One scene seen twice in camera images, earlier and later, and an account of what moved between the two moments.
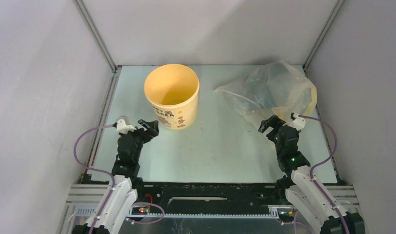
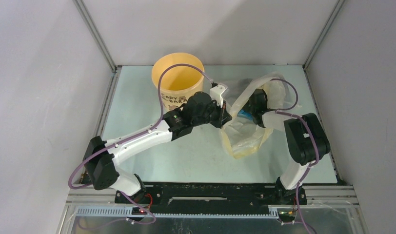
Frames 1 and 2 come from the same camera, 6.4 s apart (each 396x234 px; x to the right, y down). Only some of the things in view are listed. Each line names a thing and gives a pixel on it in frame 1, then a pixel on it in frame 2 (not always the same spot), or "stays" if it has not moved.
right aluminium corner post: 330,18 stays
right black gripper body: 273,128 to 251,110
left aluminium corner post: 111,88 stays
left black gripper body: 140,138 to 213,115
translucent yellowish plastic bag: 275,88 to 243,137
